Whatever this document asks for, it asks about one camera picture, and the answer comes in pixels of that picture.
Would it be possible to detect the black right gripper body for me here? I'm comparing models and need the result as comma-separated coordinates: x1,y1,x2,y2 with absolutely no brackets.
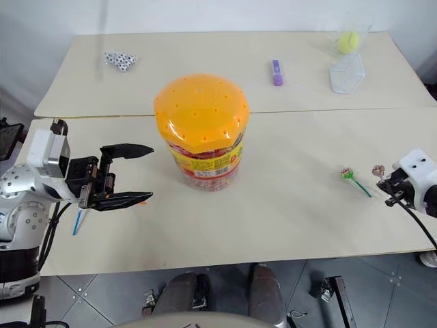
382,169,416,206

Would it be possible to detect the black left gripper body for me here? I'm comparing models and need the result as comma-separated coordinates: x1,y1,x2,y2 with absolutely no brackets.
66,155,117,208

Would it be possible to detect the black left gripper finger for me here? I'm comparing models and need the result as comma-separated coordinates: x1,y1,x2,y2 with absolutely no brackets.
91,191,154,213
100,143,154,163

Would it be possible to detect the clear plastic lollipop jar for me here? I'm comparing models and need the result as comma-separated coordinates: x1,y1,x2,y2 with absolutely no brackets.
165,131,245,191

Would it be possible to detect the orange perforated jar lid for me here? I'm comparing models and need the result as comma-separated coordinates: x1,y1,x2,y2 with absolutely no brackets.
153,72,251,156

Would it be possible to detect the lollipop with green stick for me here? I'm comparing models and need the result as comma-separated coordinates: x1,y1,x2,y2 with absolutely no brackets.
339,167,373,198

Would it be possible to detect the white round base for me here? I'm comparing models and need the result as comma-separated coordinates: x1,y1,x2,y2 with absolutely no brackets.
419,250,437,269

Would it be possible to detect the pack of football-print balls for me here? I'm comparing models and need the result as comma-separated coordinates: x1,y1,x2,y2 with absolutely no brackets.
102,51,137,74

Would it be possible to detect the dark rounded shape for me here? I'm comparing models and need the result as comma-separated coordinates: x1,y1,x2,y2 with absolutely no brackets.
152,271,210,317

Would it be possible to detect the clear hexagonal plastic container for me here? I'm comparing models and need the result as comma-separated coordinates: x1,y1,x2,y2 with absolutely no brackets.
328,52,367,94

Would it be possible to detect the black metal table leg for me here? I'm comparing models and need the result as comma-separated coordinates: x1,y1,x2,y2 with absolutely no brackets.
320,275,358,328

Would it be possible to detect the yellow tennis ball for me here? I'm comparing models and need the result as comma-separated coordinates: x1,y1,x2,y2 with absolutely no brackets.
337,31,361,55

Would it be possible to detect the purple highlighter pen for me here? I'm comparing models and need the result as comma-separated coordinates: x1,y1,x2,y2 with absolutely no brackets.
271,59,285,87

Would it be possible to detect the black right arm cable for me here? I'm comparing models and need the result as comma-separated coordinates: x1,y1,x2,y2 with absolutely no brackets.
392,198,437,252

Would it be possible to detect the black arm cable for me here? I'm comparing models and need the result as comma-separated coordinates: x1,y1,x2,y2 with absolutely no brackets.
36,200,74,274
392,198,437,252

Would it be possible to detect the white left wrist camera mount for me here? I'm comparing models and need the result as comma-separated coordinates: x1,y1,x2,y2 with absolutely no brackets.
27,128,71,178

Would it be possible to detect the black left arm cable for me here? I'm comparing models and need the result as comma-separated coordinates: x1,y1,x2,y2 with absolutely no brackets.
36,200,74,274

